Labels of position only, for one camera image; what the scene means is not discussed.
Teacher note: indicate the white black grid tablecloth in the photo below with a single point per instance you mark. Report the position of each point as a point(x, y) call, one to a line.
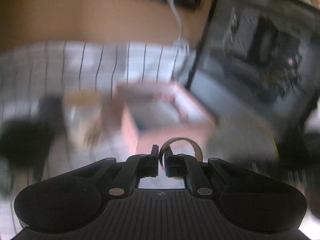
point(32, 71)

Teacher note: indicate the pink storage box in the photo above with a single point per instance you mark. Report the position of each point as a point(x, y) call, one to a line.
point(152, 113)

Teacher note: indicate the dark grey plush toy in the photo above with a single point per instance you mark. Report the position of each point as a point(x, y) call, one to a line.
point(25, 144)

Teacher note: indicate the black flat screen monitor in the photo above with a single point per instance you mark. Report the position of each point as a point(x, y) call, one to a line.
point(261, 58)

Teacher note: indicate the silver glitter round pad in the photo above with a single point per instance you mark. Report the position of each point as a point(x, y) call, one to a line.
point(243, 141)

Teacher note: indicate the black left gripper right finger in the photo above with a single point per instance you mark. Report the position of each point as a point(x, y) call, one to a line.
point(174, 164)

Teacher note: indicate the clear plastic jar tan lid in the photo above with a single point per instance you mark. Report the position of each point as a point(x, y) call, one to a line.
point(90, 118)

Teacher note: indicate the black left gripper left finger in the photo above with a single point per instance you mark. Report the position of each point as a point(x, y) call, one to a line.
point(148, 163)

